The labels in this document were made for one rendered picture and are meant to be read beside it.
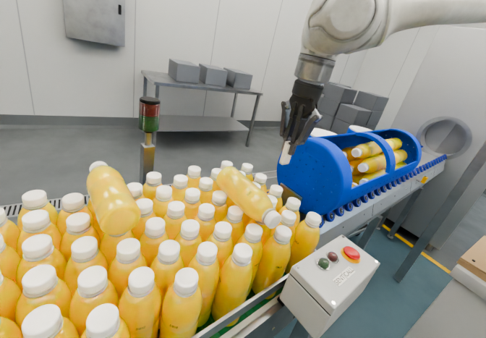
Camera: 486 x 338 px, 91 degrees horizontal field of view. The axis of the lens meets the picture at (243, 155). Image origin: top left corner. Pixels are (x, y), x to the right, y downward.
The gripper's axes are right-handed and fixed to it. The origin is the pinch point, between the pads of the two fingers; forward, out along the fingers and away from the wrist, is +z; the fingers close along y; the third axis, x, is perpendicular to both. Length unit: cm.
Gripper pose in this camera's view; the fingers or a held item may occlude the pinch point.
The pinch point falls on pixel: (287, 153)
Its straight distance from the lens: 70.0
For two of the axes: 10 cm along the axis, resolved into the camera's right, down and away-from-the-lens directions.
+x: -7.7, 1.0, -6.3
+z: -2.1, 8.9, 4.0
